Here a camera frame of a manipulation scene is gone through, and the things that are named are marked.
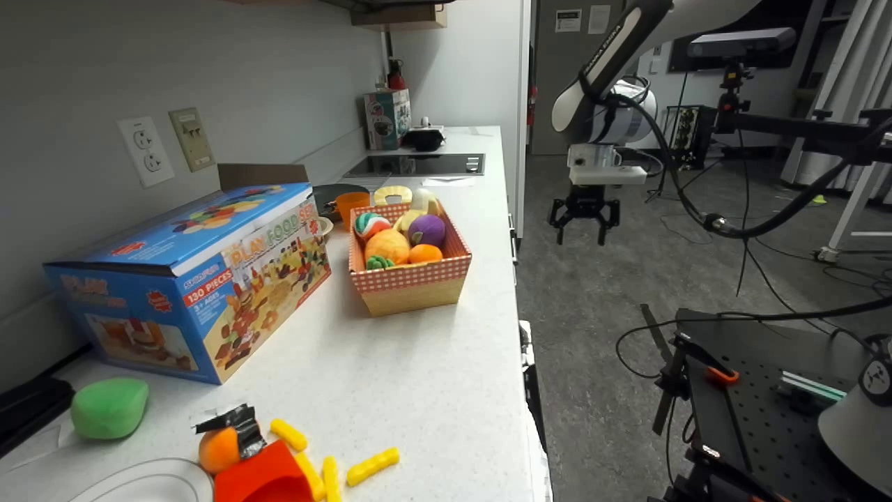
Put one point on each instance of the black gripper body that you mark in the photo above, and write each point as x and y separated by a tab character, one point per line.
586	199

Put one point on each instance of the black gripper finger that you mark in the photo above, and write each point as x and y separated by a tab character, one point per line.
609	224
559	221

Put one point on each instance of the black equipment rack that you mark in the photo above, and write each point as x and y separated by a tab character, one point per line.
694	140

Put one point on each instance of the purple toy fruit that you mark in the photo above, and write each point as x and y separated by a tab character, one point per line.
427	229

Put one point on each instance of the grey door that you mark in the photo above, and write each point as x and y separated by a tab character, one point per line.
544	75

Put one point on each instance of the small orange toy fruit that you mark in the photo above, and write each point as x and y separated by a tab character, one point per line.
427	252

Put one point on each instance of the black induction cooktop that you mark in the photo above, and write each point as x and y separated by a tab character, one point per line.
418	165

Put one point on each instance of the pale yellow toy fruit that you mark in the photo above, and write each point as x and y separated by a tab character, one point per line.
409	221

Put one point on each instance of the black pot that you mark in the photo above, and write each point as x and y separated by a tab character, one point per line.
425	139

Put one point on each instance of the checkered cardboard toy basket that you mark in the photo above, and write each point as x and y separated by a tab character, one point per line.
409	285

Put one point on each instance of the yellow white toy food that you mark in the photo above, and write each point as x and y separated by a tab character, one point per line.
390	196

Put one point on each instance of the large orange toy fruit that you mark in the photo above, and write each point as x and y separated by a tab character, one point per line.
389	246

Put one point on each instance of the black mounting bar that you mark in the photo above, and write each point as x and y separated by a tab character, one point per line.
668	393

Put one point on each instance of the white paper notice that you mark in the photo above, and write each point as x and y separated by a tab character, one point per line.
598	18
567	22

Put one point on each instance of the green toy leaf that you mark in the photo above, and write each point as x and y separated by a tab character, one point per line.
378	264

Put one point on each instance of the red white green toy fruit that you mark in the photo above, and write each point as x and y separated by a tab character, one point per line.
372	224

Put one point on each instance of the red bottle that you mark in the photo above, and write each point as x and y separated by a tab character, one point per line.
397	76

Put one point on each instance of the black horizontal stand bar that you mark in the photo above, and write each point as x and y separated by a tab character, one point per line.
817	135

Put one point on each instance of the dark toy bowl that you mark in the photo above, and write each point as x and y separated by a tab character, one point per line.
326	196

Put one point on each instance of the black perforated table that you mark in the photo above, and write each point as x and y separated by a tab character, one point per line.
770	429

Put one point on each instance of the teal striped pen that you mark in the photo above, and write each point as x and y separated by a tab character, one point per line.
813	387

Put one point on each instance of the brown board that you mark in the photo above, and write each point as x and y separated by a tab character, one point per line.
261	174

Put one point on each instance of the yellow toy fry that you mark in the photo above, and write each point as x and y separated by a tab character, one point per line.
287	433
372	465
314	474
333	478

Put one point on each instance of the white dome object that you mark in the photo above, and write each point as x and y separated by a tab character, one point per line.
860	437

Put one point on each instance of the black white toy label piece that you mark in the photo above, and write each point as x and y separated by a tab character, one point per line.
243	425

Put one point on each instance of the blue toy food box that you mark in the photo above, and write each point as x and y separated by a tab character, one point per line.
186	281

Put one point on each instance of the red toy fries carton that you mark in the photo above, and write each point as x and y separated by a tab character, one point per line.
266	475

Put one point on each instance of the orange toy ball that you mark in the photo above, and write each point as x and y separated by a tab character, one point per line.
219	451

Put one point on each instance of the green rounded toy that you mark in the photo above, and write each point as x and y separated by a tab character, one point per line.
110	408

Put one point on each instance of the white plate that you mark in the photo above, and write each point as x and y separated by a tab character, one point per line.
141	483

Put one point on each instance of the black flat object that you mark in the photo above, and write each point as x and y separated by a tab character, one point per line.
31	408

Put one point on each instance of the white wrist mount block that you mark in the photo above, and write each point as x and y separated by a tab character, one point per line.
604	170

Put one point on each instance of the black camera tripod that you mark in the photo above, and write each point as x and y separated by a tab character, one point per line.
669	157

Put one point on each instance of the white stand frame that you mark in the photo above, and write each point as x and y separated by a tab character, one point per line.
848	224

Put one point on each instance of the beige wall switch plate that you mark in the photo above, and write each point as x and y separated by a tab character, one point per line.
193	140

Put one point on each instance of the white wall outlet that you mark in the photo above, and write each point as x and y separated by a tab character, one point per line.
145	149

